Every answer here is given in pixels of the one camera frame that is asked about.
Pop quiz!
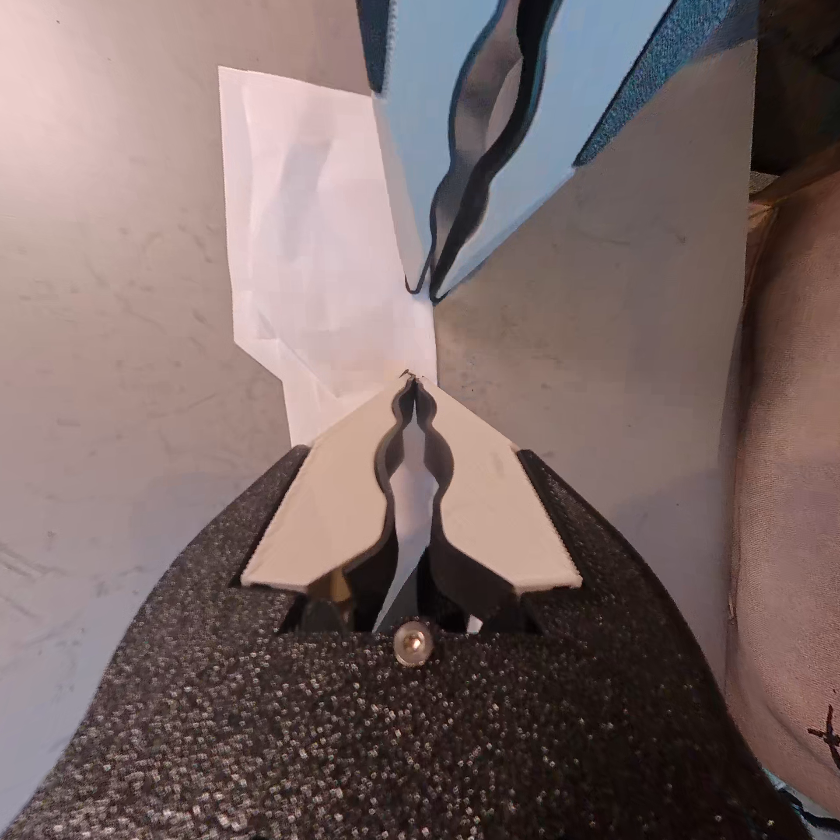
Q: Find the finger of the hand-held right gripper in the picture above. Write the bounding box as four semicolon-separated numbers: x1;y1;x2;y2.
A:
373;0;509;294
428;0;673;304

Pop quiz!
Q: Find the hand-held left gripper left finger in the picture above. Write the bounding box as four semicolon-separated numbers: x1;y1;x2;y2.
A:
241;377;416;632

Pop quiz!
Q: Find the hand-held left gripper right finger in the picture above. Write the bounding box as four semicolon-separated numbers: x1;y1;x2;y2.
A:
413;377;585;632

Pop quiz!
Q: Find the white paper sheet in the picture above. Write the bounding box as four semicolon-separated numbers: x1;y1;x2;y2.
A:
218;66;439;634

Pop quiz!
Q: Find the grey desk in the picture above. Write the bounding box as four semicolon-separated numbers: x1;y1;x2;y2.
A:
0;0;756;840

